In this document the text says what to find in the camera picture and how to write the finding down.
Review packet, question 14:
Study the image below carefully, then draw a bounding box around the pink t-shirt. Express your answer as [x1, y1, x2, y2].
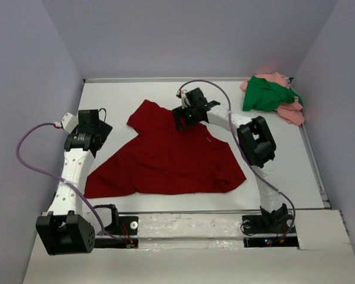
[240, 72, 305, 126]

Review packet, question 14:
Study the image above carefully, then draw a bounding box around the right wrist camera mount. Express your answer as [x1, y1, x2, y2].
[176, 89, 190, 108]

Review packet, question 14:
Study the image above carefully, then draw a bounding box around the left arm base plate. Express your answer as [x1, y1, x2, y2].
[94, 215, 139, 249]

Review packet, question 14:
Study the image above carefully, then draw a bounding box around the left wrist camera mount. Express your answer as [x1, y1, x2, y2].
[54, 112, 78, 134]

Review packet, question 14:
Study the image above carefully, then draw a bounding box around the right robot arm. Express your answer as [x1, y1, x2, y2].
[172, 88, 296, 236]

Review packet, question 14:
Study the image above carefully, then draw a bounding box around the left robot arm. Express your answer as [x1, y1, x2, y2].
[35, 109, 120, 256]

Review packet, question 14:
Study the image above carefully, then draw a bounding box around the green t-shirt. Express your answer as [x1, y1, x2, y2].
[243, 76, 304, 112]

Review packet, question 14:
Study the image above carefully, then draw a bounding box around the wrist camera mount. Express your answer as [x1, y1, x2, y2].
[176, 89, 190, 108]
[54, 112, 78, 134]

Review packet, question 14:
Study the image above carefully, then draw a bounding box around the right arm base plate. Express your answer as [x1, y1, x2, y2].
[240, 214, 299, 248]

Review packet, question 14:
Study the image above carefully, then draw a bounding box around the dark red t-shirt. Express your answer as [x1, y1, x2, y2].
[85, 100, 246, 198]

